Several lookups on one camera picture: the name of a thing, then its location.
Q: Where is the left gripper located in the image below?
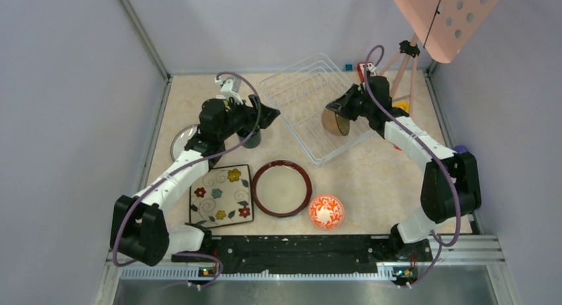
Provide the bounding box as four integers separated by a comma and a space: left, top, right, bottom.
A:
217, 93, 279, 140

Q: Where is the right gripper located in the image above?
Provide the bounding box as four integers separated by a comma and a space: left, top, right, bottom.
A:
325, 84, 372, 122

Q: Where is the dark green ceramic mug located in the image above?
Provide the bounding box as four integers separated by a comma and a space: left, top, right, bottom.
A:
237, 129, 262, 149

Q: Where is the brown speckled ceramic bowl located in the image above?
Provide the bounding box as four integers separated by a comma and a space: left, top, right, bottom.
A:
321, 109, 350, 137

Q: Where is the red-rimmed cream round plate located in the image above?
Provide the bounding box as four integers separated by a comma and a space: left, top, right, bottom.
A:
251, 160, 312, 218

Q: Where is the orange patterned white bowl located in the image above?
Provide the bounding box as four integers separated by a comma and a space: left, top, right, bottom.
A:
308, 194, 345, 231

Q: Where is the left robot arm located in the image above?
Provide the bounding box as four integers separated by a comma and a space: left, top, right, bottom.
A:
109, 94, 280, 267

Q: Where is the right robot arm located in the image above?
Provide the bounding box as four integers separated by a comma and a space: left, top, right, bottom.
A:
321, 76, 482, 260

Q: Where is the yellow toy block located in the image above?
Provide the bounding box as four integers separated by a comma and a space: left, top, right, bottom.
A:
393, 101, 410, 113

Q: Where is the red toy calculator block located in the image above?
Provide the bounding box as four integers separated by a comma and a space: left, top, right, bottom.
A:
357, 62, 376, 83

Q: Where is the round white plate red lettering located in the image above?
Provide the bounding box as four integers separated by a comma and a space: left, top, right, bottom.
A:
170, 124, 198, 161

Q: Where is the square floral ceramic plate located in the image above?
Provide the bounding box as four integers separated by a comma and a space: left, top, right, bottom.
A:
189, 164, 254, 229

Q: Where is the pink perforated board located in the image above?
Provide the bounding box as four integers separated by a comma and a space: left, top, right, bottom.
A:
393, 0, 499, 64

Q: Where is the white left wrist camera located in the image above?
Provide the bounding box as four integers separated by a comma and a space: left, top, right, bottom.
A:
215, 76, 244, 104

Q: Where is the white wire dish rack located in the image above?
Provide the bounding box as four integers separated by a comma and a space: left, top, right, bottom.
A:
258, 52, 374, 167

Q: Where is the purple handle tool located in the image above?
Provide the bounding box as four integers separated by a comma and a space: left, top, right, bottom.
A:
454, 145, 469, 153

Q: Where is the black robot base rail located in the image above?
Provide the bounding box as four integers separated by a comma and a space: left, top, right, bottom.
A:
171, 235, 433, 263

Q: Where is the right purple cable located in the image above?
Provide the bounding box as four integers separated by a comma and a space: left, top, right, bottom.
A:
363, 44, 462, 288

